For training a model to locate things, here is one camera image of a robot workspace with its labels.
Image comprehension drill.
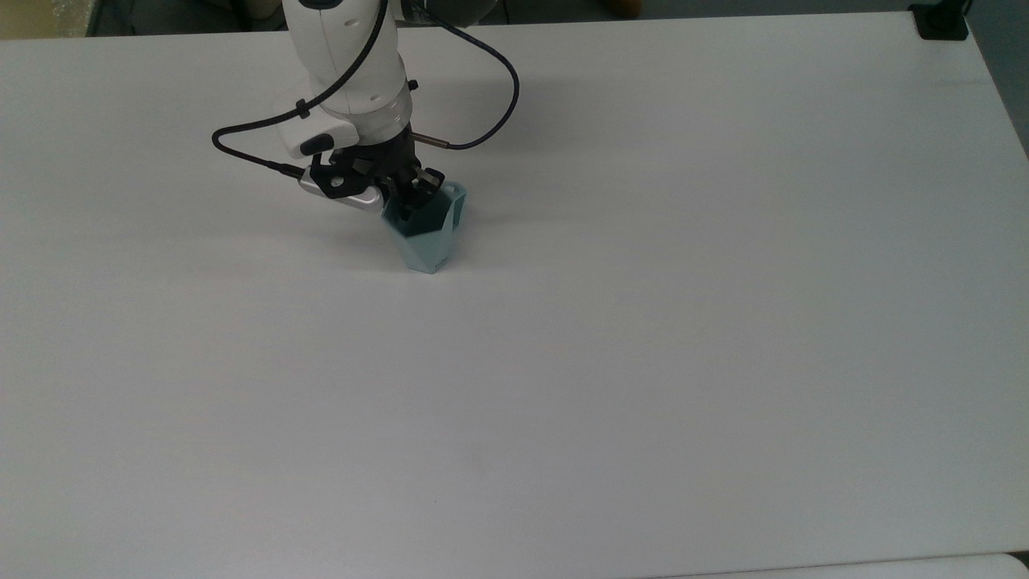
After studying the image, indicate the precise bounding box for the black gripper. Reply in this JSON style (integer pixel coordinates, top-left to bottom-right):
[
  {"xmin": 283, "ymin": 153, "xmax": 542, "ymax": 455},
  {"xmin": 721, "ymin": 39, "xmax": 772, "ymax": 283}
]
[{"xmin": 310, "ymin": 129, "xmax": 447, "ymax": 224}]

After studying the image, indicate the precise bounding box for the light teal faceted cup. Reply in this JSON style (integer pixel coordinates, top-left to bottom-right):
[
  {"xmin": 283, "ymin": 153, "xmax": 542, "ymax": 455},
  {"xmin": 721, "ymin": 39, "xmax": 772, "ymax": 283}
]
[{"xmin": 380, "ymin": 182, "xmax": 470, "ymax": 275}]

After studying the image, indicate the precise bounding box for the yellow board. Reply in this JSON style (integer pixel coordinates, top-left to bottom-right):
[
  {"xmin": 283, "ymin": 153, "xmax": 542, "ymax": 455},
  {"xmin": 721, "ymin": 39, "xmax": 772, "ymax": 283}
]
[{"xmin": 0, "ymin": 0, "xmax": 99, "ymax": 41}]

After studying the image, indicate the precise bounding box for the black table clamp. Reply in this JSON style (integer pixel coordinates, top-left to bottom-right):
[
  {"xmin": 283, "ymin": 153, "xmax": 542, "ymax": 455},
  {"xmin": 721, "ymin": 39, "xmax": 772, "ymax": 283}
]
[{"xmin": 908, "ymin": 0, "xmax": 972, "ymax": 41}]

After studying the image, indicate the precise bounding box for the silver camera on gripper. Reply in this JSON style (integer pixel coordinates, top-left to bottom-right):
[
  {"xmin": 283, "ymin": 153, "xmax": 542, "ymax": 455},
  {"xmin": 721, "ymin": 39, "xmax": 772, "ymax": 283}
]
[{"xmin": 298, "ymin": 172, "xmax": 386, "ymax": 216}]

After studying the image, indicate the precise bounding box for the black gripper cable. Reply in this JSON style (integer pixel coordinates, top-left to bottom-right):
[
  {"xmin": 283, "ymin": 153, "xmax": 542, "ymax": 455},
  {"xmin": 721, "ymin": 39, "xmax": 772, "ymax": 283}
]
[{"xmin": 399, "ymin": 6, "xmax": 522, "ymax": 152}]

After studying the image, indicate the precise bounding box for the black camera cable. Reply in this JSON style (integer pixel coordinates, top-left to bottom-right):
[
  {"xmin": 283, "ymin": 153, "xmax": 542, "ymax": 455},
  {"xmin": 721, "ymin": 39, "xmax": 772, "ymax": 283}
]
[{"xmin": 211, "ymin": 0, "xmax": 390, "ymax": 178}]

